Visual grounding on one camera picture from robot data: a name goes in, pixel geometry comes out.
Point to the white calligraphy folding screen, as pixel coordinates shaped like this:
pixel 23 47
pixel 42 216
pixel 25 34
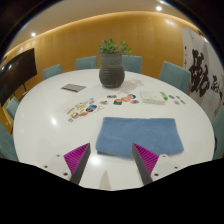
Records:
pixel 200 73

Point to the blue and orange round sticker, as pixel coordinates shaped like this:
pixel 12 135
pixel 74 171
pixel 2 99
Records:
pixel 131 96

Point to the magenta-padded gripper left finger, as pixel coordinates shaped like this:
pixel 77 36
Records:
pixel 76 158

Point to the small round sticker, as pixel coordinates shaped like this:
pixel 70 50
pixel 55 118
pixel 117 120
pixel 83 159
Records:
pixel 171 97
pixel 176 102
pixel 183 101

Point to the flat white box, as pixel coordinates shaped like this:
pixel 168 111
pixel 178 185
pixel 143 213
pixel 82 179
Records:
pixel 151 97

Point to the red oval sticker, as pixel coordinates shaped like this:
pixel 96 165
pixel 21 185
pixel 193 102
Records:
pixel 134 101

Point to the dark rectangular sticker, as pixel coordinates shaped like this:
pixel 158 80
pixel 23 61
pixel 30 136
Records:
pixel 111 96

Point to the potted plant in grey pot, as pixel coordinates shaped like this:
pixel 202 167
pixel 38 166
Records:
pixel 111 71

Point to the small green packet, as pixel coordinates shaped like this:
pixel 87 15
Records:
pixel 164 96

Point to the group of teal chairs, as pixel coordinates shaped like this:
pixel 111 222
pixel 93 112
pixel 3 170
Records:
pixel 175 76

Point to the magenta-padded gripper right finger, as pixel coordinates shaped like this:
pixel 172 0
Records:
pixel 148 160

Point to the blue towel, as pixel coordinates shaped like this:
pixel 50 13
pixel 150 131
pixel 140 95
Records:
pixel 140 135

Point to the black wall screen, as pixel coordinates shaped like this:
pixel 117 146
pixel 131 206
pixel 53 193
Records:
pixel 16 73

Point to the white sheet of colourful stickers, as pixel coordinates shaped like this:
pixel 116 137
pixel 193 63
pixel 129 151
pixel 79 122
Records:
pixel 83 110

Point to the recessed ceiling light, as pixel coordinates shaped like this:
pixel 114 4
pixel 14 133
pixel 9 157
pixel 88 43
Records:
pixel 159 8
pixel 33 34

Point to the dark square colourful sticker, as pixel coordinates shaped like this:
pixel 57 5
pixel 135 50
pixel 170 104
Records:
pixel 117 101

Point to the small orange sticker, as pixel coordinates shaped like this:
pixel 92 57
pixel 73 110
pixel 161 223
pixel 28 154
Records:
pixel 103 102

